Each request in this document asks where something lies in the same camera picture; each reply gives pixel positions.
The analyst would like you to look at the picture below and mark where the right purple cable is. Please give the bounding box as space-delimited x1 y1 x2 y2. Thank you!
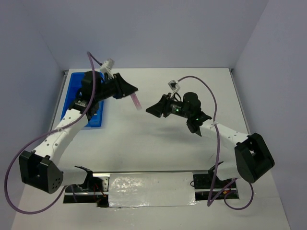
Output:
177 76 255 210

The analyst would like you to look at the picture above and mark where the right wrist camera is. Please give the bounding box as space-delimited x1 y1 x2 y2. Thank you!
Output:
168 80 180 98

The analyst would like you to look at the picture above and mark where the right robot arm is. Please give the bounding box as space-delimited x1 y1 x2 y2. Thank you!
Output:
146 92 275 187

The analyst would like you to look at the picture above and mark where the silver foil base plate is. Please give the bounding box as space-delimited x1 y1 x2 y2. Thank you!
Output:
63 170 238 208

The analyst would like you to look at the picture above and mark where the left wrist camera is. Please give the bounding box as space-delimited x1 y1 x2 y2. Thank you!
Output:
100 58 115 77

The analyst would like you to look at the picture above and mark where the purple highlighter pen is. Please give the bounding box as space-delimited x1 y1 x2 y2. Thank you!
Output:
130 93 142 111

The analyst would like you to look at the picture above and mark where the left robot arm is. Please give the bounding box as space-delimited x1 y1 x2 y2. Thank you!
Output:
19 71 138 194

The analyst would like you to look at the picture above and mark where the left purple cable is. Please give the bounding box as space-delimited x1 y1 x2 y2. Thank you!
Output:
4 51 106 214

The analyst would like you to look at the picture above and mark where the purple cable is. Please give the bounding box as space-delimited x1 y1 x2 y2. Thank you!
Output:
177 76 255 210
4 51 106 214

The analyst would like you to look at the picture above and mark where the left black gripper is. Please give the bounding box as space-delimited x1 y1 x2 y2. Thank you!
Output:
94 72 137 102

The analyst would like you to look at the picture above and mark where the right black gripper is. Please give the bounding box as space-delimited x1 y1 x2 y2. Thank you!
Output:
146 92 191 119

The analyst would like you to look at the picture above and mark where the blue compartment tray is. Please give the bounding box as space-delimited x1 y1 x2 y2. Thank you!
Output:
60 72 104 128

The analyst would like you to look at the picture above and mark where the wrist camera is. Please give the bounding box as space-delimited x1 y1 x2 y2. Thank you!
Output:
168 80 180 98
100 58 115 77

